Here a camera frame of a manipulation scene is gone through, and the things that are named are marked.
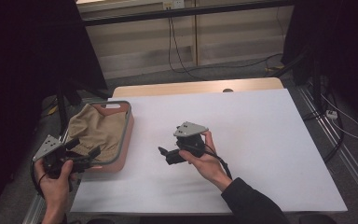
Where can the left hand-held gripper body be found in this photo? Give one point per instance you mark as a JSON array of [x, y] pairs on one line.
[[54, 154]]

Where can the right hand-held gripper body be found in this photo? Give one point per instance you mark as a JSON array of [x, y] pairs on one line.
[[190, 137]]

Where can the tan pants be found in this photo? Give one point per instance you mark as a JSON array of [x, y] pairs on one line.
[[96, 130]]

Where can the pink storage box grey rim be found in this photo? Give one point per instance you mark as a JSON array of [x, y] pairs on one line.
[[122, 146]]

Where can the person's right hand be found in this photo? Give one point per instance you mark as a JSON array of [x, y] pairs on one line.
[[206, 165]]

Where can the person's left hand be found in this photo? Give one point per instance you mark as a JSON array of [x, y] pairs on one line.
[[54, 186]]

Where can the black metal stand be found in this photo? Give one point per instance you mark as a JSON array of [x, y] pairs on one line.
[[317, 77], [62, 109]]

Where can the white table mat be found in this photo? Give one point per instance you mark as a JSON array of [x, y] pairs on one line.
[[230, 149]]

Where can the black curtain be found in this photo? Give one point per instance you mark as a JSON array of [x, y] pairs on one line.
[[335, 46], [28, 62]]

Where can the black horizontal bar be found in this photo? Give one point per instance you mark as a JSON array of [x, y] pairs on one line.
[[183, 12]]

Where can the white power adapter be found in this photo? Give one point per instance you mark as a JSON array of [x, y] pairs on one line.
[[332, 114]]

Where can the white wall socket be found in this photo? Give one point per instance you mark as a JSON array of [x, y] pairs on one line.
[[174, 4]]

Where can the metal floor rail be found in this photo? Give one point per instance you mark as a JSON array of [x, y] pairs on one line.
[[338, 146]]

